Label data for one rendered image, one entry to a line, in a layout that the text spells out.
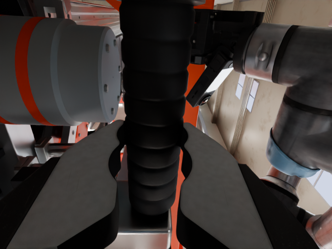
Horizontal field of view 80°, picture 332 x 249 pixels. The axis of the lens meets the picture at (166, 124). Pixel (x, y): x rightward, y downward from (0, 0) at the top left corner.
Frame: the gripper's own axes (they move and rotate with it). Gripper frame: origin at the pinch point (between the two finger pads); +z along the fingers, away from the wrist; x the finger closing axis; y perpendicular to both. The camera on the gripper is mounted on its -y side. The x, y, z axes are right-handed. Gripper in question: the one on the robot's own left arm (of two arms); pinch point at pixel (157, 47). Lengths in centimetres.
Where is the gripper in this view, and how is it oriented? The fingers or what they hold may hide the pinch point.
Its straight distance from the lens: 45.3
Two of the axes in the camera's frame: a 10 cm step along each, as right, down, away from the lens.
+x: -6.8, 3.2, -6.6
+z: -7.3, -3.6, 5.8
